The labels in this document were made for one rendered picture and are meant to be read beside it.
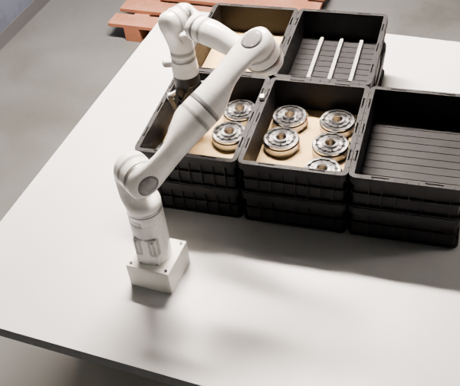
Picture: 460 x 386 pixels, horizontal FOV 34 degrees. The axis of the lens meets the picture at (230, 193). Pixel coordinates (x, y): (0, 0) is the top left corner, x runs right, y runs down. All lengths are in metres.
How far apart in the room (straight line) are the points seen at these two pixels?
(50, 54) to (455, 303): 2.98
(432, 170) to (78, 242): 1.02
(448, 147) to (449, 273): 0.38
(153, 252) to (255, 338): 0.34
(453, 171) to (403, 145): 0.17
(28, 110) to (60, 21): 0.85
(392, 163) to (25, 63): 2.67
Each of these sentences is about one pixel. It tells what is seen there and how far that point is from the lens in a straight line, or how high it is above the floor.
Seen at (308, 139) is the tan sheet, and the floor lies 0.83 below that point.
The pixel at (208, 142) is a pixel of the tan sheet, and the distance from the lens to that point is 2.28.
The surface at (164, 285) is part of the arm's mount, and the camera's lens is 2.04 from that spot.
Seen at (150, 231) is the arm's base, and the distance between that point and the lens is 1.93.
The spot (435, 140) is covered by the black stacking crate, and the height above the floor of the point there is 0.83.
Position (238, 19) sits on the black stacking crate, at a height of 0.88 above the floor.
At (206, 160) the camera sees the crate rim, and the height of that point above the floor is 0.92.
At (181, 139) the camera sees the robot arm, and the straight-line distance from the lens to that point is 1.81.
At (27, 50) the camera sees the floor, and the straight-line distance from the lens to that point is 4.52.
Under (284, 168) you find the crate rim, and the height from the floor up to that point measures 0.93.
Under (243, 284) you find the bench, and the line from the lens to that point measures 2.05.
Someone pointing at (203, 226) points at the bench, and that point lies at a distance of 2.21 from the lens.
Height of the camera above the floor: 2.28
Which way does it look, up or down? 44 degrees down
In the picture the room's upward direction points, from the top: 7 degrees counter-clockwise
